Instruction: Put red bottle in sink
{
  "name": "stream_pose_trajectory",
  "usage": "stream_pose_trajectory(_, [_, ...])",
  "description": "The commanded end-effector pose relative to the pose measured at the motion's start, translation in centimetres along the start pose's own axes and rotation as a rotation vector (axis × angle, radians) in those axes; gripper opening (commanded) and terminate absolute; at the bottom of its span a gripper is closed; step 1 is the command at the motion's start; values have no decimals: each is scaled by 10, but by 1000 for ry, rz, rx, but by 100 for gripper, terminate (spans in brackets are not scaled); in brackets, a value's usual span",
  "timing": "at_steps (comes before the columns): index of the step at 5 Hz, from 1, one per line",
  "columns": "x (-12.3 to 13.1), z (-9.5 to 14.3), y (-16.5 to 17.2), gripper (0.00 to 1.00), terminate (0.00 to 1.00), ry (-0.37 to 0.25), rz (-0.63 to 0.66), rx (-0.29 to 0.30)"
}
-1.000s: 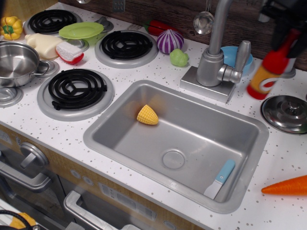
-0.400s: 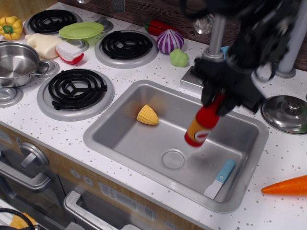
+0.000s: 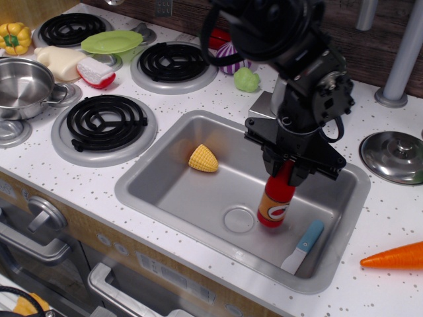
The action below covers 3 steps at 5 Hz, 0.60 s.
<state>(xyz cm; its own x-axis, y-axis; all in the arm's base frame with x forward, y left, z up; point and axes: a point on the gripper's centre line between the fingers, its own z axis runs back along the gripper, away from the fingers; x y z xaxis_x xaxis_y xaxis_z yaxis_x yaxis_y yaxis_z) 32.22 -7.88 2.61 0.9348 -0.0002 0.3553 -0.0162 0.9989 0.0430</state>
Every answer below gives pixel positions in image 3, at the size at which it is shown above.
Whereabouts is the grey stove knob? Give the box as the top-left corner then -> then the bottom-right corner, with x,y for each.
28,195 -> 67,233

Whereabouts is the red white toy slice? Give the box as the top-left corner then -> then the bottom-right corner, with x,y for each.
77,57 -> 116,89

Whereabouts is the black cable loop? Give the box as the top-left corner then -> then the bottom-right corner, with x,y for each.
0,285 -> 55,317

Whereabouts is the yellow object bottom left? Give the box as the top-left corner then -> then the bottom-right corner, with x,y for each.
13,293 -> 50,316

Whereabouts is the grey toy sink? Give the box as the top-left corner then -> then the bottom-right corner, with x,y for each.
115,110 -> 371,294

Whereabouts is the yellow toy bell pepper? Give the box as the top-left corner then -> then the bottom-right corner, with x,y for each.
1,22 -> 32,55

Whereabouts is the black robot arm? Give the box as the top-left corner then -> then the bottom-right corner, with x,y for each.
200,1 -> 354,186

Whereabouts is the front right black burner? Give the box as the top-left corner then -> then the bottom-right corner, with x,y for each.
51,94 -> 158,168

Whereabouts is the steel cooking pot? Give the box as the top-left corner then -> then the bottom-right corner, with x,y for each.
1,57 -> 70,120

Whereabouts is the red toy chili pepper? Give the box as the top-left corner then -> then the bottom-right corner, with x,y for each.
208,28 -> 231,50

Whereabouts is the back right black burner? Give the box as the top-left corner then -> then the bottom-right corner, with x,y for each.
130,41 -> 218,95

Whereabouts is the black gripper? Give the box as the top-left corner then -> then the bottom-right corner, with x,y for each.
245,84 -> 347,186

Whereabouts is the yellow toy corn piece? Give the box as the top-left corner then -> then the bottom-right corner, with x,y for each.
188,144 -> 219,172

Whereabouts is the blue handled toy knife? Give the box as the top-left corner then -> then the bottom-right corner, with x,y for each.
280,220 -> 325,275

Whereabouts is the green toy lettuce piece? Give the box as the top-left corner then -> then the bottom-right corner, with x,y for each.
233,67 -> 260,92

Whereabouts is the grey faucet side post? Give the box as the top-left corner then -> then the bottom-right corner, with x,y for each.
375,0 -> 422,108

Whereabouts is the black burner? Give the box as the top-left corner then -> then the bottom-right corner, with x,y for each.
130,41 -> 218,95
32,13 -> 114,49
51,94 -> 158,168

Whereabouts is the red sauce bottle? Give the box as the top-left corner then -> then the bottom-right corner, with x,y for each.
257,160 -> 295,228

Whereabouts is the grey toy faucet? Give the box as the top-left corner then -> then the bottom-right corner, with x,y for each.
249,1 -> 378,119

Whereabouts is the green toy plate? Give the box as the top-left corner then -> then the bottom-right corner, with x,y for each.
81,30 -> 143,54

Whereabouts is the grey lower drawer handle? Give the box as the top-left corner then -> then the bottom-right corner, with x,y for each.
87,262 -> 186,317

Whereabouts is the front left grey burner base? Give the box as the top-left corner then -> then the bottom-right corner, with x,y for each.
1,120 -> 32,149

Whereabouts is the grey hanging spatula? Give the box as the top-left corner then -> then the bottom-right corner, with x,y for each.
155,0 -> 173,17

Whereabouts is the orange toy carrot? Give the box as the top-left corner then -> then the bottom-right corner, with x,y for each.
360,242 -> 422,270

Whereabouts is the back left black burner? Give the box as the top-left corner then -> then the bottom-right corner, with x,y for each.
32,13 -> 114,49

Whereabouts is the cream toy chicken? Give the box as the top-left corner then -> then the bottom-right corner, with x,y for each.
34,46 -> 87,82

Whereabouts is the grey oven door handle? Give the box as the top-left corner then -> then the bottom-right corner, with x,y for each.
1,223 -> 72,266

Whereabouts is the steel pot lid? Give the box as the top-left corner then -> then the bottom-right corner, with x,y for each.
359,131 -> 422,186

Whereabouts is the purple toy onion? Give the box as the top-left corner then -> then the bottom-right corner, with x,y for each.
215,42 -> 252,75

